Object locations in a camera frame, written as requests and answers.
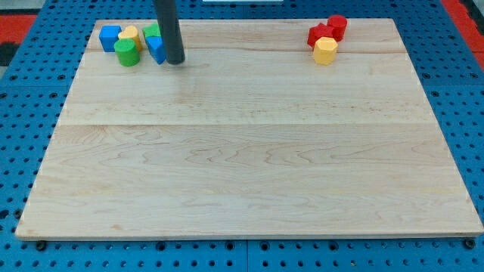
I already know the green cylinder block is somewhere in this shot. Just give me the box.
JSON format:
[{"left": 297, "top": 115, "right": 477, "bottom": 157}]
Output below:
[{"left": 114, "top": 39, "right": 140, "bottom": 66}]

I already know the blue triangle block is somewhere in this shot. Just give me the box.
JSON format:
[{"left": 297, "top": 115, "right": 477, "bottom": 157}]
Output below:
[{"left": 146, "top": 36, "right": 166, "bottom": 65}]

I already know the wooden board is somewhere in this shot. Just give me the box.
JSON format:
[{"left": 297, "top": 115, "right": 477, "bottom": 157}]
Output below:
[{"left": 15, "top": 18, "right": 483, "bottom": 241}]

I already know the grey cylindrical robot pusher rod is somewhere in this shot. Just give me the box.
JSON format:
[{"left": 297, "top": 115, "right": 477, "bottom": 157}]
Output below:
[{"left": 153, "top": 0, "right": 185, "bottom": 65}]

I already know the yellow hexagon block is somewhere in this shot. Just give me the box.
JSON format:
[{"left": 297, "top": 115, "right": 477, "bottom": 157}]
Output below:
[{"left": 313, "top": 37, "right": 338, "bottom": 65}]

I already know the red star block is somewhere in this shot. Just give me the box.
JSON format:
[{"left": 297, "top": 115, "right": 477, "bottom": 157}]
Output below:
[{"left": 307, "top": 23, "right": 334, "bottom": 48}]

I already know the green star block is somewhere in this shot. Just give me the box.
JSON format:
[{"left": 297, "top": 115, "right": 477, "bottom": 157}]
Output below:
[{"left": 142, "top": 23, "right": 161, "bottom": 39}]

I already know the red cylinder block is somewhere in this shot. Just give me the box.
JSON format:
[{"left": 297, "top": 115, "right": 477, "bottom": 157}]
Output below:
[{"left": 327, "top": 14, "right": 348, "bottom": 42}]

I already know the yellow heart block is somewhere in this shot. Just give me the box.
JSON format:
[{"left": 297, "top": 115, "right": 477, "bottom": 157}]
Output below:
[{"left": 118, "top": 25, "right": 143, "bottom": 51}]

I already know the blue cube block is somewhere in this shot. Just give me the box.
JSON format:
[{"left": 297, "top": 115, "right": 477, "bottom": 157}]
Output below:
[{"left": 98, "top": 25, "right": 122, "bottom": 52}]

